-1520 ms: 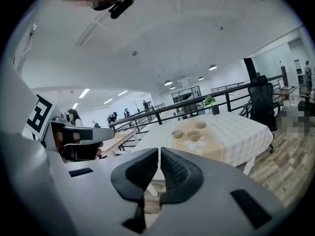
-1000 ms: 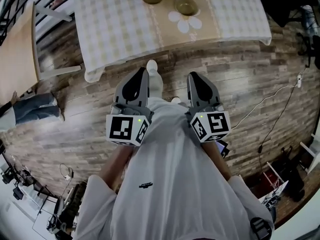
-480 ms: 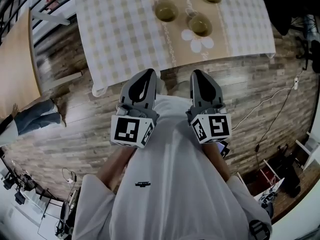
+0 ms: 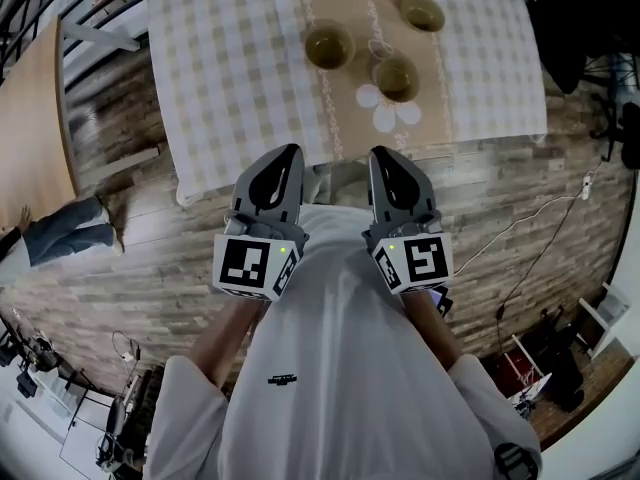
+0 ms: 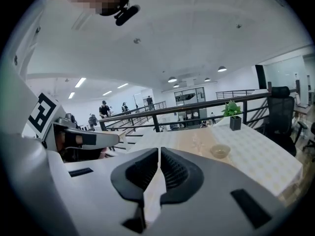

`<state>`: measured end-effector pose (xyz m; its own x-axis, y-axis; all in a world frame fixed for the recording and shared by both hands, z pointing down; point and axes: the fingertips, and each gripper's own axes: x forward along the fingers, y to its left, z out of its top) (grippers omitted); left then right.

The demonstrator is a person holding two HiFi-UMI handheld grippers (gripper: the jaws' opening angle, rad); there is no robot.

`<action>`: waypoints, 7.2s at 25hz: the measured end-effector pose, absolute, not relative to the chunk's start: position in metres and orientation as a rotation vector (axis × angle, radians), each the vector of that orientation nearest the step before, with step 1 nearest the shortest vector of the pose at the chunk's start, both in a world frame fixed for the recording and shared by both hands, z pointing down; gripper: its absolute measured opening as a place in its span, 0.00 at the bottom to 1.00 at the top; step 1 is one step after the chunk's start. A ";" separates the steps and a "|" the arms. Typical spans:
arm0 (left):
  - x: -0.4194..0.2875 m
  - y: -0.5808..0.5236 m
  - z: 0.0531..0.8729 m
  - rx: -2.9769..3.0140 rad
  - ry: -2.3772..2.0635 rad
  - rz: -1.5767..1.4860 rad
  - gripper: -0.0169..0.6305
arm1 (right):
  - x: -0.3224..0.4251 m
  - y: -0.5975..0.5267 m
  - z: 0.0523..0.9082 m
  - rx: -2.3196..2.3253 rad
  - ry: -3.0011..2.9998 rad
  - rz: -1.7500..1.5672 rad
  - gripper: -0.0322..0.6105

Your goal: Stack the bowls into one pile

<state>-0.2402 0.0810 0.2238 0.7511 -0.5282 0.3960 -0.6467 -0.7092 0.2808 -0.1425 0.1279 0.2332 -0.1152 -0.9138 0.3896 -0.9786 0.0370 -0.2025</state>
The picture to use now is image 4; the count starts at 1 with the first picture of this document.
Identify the black tripod stand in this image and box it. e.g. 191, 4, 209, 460
0, 307, 101, 404

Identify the black office chair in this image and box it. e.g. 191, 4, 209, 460
513, 0, 640, 170

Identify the black bag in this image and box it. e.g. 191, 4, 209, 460
519, 306, 587, 415

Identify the person's right forearm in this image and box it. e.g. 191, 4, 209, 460
402, 287, 464, 370

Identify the black strap buckle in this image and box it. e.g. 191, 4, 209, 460
493, 441, 540, 480

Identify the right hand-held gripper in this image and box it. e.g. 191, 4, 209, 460
361, 144, 456, 297

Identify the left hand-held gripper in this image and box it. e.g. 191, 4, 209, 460
213, 143, 311, 303

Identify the black cable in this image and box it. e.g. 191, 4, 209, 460
495, 195, 589, 322

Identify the olive green bowl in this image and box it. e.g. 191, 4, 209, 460
304, 18, 357, 71
396, 0, 446, 34
370, 56, 421, 104

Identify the white frame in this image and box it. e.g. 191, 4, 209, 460
60, 17, 147, 54

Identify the light wooden table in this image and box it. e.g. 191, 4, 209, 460
0, 15, 81, 230

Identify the black equipment on stand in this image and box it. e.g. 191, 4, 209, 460
93, 330, 154, 474

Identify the person's left forearm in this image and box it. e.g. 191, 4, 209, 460
189, 291, 274, 400

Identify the wooden plank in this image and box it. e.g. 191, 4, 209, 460
78, 144, 162, 190

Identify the red and white rack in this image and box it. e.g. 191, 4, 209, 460
493, 335, 554, 405

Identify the checked tablecloth with flower print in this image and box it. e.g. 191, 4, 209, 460
145, 0, 549, 207

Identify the white cable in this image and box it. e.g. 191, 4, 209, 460
452, 161, 607, 275

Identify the person's white shirt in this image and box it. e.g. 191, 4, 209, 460
142, 204, 544, 480

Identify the white shelf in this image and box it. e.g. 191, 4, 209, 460
573, 281, 632, 360

